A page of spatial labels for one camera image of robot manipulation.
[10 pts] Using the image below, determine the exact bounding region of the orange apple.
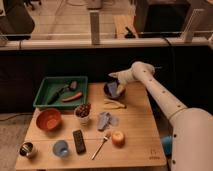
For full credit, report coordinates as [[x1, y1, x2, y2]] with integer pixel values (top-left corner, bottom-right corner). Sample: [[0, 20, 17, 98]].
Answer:
[[112, 131, 125, 147]]

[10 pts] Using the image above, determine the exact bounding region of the orange bowl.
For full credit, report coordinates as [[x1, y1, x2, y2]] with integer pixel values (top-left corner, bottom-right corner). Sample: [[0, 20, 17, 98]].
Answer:
[[36, 108, 62, 131]]

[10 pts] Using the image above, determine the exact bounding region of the blue object under table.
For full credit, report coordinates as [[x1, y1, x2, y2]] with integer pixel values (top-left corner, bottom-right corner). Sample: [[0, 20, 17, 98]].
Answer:
[[161, 136, 172, 155]]

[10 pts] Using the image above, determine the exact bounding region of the black handled knife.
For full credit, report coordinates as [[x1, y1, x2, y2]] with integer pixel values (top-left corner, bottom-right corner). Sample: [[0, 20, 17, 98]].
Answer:
[[47, 86, 68, 105]]

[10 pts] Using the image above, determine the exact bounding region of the black remote control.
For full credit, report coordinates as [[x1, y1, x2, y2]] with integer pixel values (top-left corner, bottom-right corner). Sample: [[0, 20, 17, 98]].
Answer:
[[73, 130, 86, 154]]

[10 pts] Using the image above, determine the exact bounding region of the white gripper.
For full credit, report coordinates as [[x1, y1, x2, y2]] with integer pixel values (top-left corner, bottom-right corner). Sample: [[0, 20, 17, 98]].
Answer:
[[109, 69, 134, 95]]

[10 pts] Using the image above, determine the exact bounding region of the silver metal cup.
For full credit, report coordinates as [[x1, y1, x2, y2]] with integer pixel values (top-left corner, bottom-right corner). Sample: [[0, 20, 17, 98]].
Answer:
[[19, 142, 37, 159]]

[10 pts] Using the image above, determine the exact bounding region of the blue plastic cup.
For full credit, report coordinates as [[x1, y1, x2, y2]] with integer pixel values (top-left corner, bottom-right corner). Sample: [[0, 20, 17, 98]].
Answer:
[[52, 140, 69, 158]]

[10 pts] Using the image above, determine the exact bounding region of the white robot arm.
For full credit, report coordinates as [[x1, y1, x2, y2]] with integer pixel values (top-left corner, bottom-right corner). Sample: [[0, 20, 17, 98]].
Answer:
[[109, 61, 213, 171]]

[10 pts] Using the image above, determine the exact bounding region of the green plastic tray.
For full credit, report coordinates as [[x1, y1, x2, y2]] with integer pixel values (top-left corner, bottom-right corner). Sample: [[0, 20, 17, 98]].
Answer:
[[33, 76, 88, 110]]

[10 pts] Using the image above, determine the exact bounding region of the light purple cloth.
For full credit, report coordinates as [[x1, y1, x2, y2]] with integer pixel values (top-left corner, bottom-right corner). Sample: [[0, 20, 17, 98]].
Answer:
[[97, 112, 119, 131]]

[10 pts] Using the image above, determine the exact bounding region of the gold fork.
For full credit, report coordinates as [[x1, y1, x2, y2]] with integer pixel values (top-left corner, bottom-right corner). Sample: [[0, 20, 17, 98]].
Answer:
[[91, 131, 111, 160]]

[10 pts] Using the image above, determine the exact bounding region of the yellow banana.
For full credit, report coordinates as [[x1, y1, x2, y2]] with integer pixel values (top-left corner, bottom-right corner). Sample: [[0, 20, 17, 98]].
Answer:
[[103, 99, 126, 109]]

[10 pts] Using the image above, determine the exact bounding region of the red chili pepper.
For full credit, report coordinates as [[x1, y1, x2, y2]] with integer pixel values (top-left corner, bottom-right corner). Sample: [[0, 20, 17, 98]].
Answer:
[[62, 92, 83, 102]]

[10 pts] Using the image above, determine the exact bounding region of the dark purple bowl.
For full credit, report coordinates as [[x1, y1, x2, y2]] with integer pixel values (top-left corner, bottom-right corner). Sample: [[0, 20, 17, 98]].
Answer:
[[104, 81, 125, 100]]

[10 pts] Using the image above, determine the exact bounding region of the cup with pine cones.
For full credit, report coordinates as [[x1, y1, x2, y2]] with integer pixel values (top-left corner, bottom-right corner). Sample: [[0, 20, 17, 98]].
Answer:
[[74, 103, 91, 125]]

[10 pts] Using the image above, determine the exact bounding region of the black office chair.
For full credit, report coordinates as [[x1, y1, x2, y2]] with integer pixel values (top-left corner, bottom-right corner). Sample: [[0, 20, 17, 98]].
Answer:
[[0, 0, 35, 41]]

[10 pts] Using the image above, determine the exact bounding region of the purple sponge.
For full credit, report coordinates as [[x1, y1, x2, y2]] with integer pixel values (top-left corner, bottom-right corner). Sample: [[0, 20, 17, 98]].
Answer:
[[107, 82, 117, 98]]

